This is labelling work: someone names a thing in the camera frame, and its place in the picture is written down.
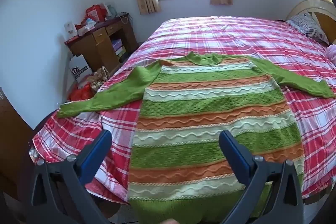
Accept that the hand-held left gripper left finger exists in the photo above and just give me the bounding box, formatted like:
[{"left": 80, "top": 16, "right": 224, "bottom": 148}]
[{"left": 29, "top": 130, "right": 113, "bottom": 224}]

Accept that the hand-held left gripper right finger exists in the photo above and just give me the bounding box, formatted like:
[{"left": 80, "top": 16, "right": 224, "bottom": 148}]
[{"left": 219, "top": 130, "right": 305, "bottom": 224}]

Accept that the green orange striped knit sweater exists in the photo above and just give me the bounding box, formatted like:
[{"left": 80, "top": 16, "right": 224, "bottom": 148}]
[{"left": 56, "top": 51, "right": 335, "bottom": 224}]

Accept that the red plastic bag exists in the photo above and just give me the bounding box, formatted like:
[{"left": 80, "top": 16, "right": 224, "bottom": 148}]
[{"left": 68, "top": 82, "right": 95, "bottom": 102}]

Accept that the brown patterned bag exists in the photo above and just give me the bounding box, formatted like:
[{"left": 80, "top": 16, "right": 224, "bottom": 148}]
[{"left": 88, "top": 67, "right": 109, "bottom": 90}]

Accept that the white paper shopping bag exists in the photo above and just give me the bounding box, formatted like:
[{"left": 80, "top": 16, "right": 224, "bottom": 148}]
[{"left": 69, "top": 54, "right": 93, "bottom": 83}]

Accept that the brown wooden door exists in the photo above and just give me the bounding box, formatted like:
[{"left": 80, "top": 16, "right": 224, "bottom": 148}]
[{"left": 0, "top": 86, "right": 34, "bottom": 198}]

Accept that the brown wooden desk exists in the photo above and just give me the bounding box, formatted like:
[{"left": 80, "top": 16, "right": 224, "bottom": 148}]
[{"left": 64, "top": 14, "right": 139, "bottom": 75}]

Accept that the red plaid bed sheet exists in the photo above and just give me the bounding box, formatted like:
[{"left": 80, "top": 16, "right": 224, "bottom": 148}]
[{"left": 31, "top": 15, "right": 336, "bottom": 206}]

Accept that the white flat box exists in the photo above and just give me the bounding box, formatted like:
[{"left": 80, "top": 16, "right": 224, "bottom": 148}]
[{"left": 77, "top": 18, "right": 96, "bottom": 35}]

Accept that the white upright carton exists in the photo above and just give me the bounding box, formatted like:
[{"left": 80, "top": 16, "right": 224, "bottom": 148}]
[{"left": 64, "top": 21, "right": 79, "bottom": 39}]

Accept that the red gift box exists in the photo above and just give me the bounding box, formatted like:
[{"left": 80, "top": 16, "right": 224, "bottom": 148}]
[{"left": 85, "top": 4, "right": 108, "bottom": 22}]

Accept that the pink cloth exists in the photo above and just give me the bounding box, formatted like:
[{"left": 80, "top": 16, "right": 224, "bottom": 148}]
[{"left": 326, "top": 44, "right": 336, "bottom": 64}]

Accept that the grey striped pillow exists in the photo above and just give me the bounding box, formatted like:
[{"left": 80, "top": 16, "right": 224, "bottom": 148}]
[{"left": 286, "top": 11, "right": 330, "bottom": 45}]

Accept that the cream wooden headboard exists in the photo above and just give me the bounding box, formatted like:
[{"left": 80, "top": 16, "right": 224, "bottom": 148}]
[{"left": 285, "top": 0, "right": 336, "bottom": 45}]

